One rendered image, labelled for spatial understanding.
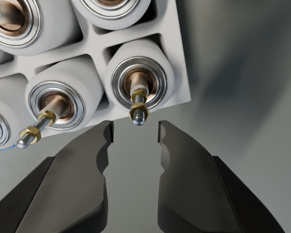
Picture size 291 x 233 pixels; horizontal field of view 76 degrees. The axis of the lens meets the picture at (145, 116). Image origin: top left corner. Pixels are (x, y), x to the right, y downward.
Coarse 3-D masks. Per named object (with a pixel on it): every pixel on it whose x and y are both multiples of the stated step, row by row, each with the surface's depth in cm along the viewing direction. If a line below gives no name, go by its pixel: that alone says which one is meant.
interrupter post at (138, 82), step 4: (136, 80) 23; (140, 80) 23; (144, 80) 24; (132, 84) 23; (136, 84) 22; (140, 84) 22; (144, 84) 22; (132, 88) 22; (136, 88) 22; (140, 88) 22; (144, 88) 22; (132, 92) 22; (148, 92) 22
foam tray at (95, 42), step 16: (160, 0) 26; (80, 16) 27; (144, 16) 37; (160, 16) 27; (176, 16) 27; (96, 32) 29; (112, 32) 28; (128, 32) 28; (144, 32) 28; (160, 32) 28; (176, 32) 28; (64, 48) 29; (80, 48) 29; (96, 48) 29; (112, 48) 39; (160, 48) 40; (176, 48) 30; (0, 64) 37; (16, 64) 30; (32, 64) 30; (48, 64) 35; (96, 64) 30; (176, 64) 31; (176, 80) 32; (176, 96) 33; (96, 112) 34; (112, 112) 34
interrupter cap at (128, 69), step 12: (132, 60) 23; (144, 60) 23; (120, 72) 24; (132, 72) 24; (144, 72) 24; (156, 72) 24; (120, 84) 24; (156, 84) 25; (120, 96) 25; (156, 96) 25
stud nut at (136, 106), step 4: (132, 104) 17; (136, 104) 17; (140, 104) 17; (144, 104) 17; (132, 108) 17; (136, 108) 17; (140, 108) 17; (144, 108) 17; (132, 112) 17; (144, 112) 17; (148, 112) 17; (132, 116) 17
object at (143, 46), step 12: (120, 48) 28; (132, 48) 23; (144, 48) 23; (156, 48) 26; (120, 60) 23; (156, 60) 23; (108, 72) 24; (168, 72) 24; (108, 84) 25; (168, 84) 25; (168, 96) 26; (120, 108) 27; (156, 108) 27
